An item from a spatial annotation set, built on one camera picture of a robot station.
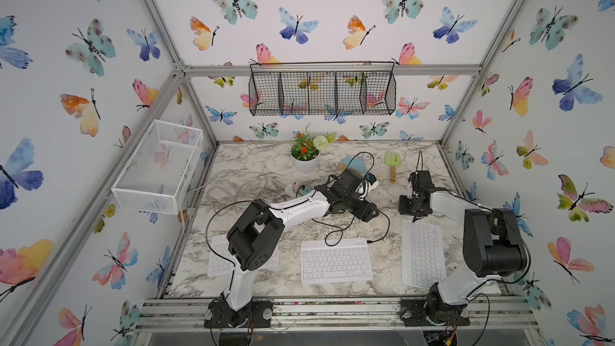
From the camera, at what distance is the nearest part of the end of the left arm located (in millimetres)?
672

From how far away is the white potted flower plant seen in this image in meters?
1.00

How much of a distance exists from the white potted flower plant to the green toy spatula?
32 centimetres

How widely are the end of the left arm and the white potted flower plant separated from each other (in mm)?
289

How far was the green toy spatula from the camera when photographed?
1094 millimetres

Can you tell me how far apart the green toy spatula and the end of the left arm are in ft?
1.03
